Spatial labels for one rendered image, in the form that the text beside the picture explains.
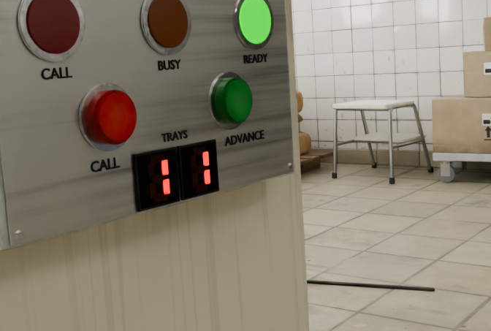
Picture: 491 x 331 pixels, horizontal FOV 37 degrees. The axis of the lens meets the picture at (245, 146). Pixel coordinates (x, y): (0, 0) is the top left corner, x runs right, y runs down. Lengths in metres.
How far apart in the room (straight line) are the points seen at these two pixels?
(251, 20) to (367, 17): 4.46
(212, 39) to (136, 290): 0.17
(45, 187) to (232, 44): 0.17
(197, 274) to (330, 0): 4.61
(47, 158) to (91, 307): 0.11
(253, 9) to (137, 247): 0.17
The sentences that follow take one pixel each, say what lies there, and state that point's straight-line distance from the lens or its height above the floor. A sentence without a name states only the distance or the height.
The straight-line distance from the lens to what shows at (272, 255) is 0.58.
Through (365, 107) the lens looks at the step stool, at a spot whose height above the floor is 0.43.
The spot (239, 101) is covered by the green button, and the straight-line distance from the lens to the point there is 0.48.
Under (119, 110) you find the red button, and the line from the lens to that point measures 0.41.
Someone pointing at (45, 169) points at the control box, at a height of 0.74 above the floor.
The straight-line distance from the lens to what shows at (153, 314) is 0.50.
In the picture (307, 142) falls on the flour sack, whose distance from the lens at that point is 4.81.
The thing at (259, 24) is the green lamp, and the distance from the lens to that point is 0.51.
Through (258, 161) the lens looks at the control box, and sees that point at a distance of 0.51.
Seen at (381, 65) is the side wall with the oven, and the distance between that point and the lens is 4.91.
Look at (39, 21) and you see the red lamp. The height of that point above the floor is 0.81.
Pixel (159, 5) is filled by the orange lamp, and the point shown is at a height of 0.82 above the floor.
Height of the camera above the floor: 0.79
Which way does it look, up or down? 7 degrees down
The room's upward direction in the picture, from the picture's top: 4 degrees counter-clockwise
